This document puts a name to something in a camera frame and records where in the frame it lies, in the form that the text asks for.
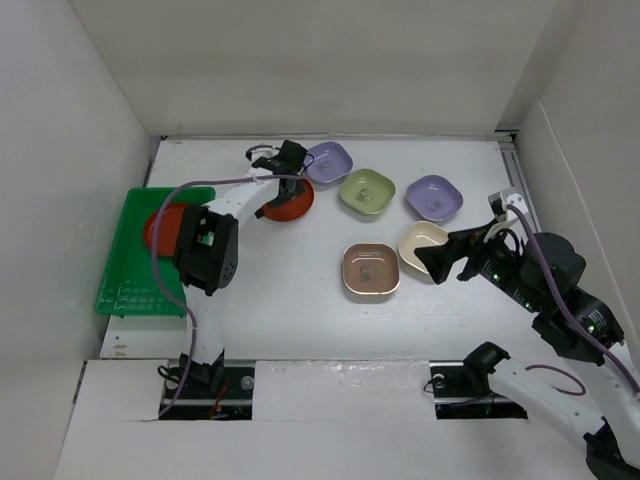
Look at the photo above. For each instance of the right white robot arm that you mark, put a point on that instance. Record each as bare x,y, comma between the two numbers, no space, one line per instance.
542,277

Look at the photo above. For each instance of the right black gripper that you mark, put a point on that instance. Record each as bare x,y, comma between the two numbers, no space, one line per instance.
469,241

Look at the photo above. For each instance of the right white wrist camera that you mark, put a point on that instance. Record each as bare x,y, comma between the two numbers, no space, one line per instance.
504,204

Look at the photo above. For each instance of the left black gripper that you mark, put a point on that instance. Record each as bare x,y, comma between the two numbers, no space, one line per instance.
297,190

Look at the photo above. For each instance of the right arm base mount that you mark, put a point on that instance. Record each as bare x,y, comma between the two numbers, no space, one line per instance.
457,398

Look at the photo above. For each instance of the brown square dish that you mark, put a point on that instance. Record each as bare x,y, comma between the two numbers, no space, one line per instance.
370,269

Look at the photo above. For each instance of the upper left purple square dish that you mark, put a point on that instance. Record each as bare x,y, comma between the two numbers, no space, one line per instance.
327,162

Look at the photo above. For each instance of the purple square dish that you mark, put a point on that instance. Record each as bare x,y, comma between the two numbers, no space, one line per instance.
434,198
327,162

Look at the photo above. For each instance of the cream square dish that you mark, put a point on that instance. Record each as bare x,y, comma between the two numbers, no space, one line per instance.
420,234

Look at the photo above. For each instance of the right purple square dish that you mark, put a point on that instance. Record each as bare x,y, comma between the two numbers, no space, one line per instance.
434,198

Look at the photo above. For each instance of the green plastic bin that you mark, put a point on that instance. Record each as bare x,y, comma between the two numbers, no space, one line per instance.
128,286

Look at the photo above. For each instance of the red round plate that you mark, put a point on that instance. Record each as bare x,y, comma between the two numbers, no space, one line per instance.
293,203
169,229

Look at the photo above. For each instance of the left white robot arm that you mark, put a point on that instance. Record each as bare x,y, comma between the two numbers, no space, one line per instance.
206,255

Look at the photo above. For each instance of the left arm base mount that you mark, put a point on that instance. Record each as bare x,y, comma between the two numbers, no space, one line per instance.
231,401

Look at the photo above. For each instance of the green square dish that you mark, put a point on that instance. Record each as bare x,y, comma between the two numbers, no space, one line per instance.
367,192

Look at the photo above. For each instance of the right aluminium frame rail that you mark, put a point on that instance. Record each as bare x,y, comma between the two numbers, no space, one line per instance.
507,146

